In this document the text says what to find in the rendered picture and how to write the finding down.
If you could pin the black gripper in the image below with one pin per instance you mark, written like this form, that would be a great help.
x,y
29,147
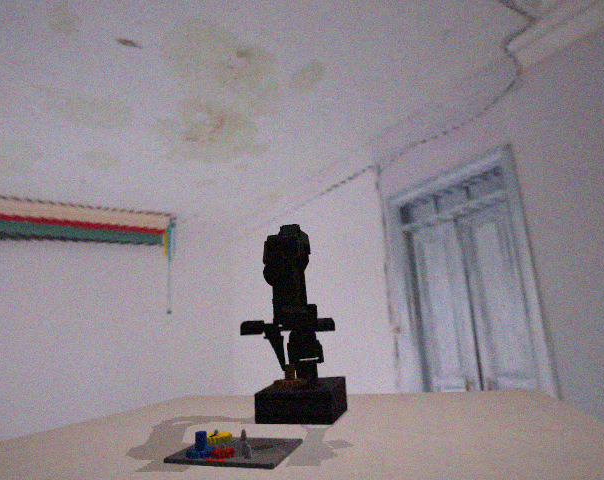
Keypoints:
x,y
273,332

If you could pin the yellow gear with black stripe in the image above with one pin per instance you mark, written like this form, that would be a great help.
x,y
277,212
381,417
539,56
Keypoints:
x,y
218,438

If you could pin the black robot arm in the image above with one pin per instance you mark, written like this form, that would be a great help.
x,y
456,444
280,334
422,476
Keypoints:
x,y
286,257

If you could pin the brown gear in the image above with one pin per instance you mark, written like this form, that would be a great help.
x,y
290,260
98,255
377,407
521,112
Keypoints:
x,y
290,380

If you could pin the blue gear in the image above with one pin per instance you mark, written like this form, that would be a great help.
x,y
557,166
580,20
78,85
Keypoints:
x,y
201,450

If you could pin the red gear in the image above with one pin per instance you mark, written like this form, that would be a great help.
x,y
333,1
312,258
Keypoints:
x,y
222,453

